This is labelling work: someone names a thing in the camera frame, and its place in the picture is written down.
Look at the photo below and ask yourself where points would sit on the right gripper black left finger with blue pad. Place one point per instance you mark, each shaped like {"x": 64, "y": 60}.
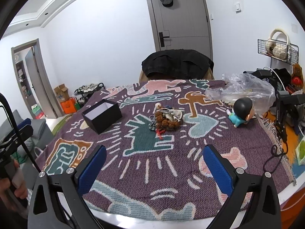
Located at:
{"x": 57, "y": 200}

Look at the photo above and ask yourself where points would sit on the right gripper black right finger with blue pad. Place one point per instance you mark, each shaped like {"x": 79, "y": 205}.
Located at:
{"x": 263, "y": 210}

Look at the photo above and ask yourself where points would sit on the person's left hand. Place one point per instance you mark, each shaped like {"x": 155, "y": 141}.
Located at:
{"x": 17, "y": 186}

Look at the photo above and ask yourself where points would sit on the orange paper bag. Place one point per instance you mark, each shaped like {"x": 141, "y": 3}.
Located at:
{"x": 68, "y": 106}

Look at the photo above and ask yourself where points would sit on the cardboard box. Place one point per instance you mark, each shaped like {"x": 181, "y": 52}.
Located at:
{"x": 61, "y": 93}

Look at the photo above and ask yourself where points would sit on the black shoe rack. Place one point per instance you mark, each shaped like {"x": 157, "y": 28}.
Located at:
{"x": 83, "y": 93}

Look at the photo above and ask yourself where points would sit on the black open gift box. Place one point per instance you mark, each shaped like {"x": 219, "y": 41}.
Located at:
{"x": 102, "y": 115}

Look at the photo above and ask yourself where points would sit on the black haired boy figurine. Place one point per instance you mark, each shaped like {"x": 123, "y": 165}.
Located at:
{"x": 241, "y": 112}

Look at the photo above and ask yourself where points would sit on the clear plastic bag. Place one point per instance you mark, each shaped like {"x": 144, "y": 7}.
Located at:
{"x": 244, "y": 85}

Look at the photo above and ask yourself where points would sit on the patterned purple woven blanket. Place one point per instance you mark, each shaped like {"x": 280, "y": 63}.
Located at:
{"x": 154, "y": 168}

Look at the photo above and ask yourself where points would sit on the black jacket on chair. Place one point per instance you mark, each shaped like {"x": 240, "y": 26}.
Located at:
{"x": 178, "y": 64}

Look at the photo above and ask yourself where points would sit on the grey door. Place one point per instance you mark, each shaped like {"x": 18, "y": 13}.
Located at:
{"x": 185, "y": 25}

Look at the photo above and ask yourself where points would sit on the black wire wall basket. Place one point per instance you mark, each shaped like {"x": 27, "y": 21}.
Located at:
{"x": 279, "y": 50}

